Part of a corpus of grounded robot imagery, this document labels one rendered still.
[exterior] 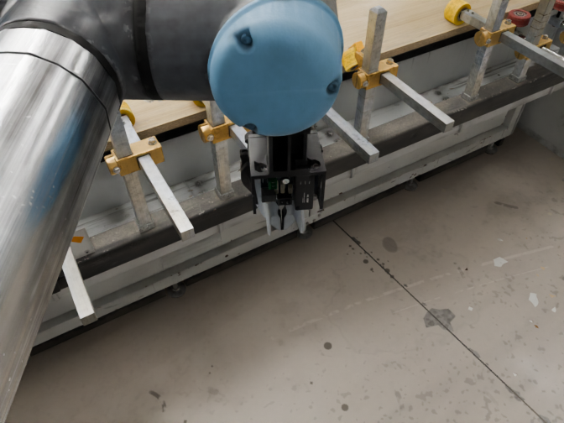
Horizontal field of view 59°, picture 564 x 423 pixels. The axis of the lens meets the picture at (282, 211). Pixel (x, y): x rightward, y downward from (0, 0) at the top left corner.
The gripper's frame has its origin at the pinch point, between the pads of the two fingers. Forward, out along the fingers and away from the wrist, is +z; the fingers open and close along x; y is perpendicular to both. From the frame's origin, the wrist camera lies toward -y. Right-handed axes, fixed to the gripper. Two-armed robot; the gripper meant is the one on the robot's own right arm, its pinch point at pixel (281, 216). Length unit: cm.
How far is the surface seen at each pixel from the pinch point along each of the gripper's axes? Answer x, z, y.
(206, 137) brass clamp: -14, 36, -63
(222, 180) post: -11, 54, -65
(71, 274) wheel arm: -44, 46, -28
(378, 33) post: 35, 22, -85
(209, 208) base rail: -15, 62, -61
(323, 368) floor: 20, 132, -41
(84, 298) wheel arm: -40, 46, -22
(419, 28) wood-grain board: 62, 41, -124
